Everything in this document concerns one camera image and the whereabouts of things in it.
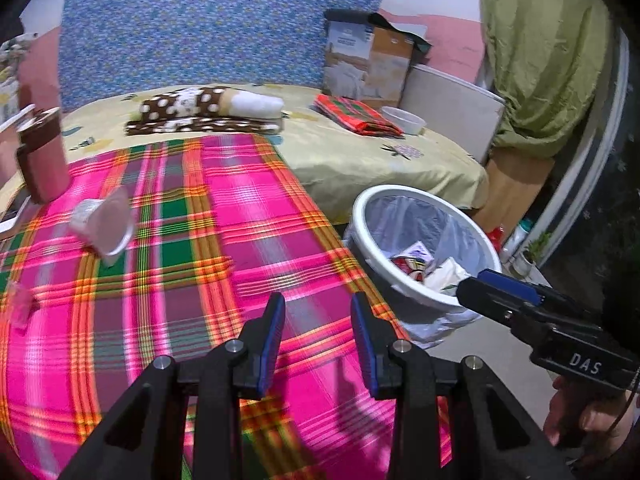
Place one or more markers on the blue floral headboard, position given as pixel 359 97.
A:
pixel 200 25

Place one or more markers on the white floral cloth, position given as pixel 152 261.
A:
pixel 10 75

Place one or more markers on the white bottle with teal cap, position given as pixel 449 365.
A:
pixel 520 237

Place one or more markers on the green curtain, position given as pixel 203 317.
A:
pixel 540 50

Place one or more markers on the folded red plaid cloth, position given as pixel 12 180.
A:
pixel 355 112

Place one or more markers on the open cardboard box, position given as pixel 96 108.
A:
pixel 390 65

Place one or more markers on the white plastic trash bin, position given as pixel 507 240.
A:
pixel 430 305

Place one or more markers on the small clear plastic wrapper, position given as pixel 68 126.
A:
pixel 22 305

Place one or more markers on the person's right hand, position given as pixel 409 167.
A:
pixel 595 417

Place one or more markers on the brown polka dot blanket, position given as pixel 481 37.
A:
pixel 170 105

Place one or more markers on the pink plaid blanket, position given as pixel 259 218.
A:
pixel 200 260

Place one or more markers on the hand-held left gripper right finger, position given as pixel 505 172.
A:
pixel 362 350

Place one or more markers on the small potted plant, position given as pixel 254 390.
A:
pixel 525 262

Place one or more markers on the clear plastic cup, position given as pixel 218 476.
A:
pixel 105 225

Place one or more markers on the yellow printed bedsheet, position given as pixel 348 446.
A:
pixel 350 160

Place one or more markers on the red bottle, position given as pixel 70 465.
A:
pixel 496 237

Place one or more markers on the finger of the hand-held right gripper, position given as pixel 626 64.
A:
pixel 515 285
pixel 482 297

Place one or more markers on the clear plastic bin liner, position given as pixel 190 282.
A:
pixel 425 225

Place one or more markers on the white bowl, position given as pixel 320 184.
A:
pixel 405 121

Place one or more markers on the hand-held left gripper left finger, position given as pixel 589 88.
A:
pixel 270 345

